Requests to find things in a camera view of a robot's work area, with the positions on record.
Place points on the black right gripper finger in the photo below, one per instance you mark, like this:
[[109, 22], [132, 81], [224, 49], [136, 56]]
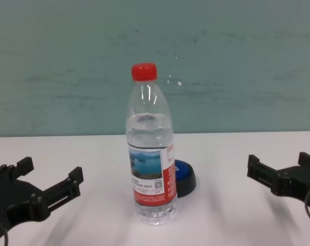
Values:
[[307, 160], [260, 174]]

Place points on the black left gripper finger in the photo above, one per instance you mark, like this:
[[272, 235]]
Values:
[[65, 189], [14, 169]]

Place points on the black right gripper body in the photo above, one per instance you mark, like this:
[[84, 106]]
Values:
[[293, 182]]

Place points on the clear water bottle red cap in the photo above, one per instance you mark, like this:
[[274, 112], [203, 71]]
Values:
[[150, 166]]

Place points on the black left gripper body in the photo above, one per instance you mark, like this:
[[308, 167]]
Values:
[[16, 200]]

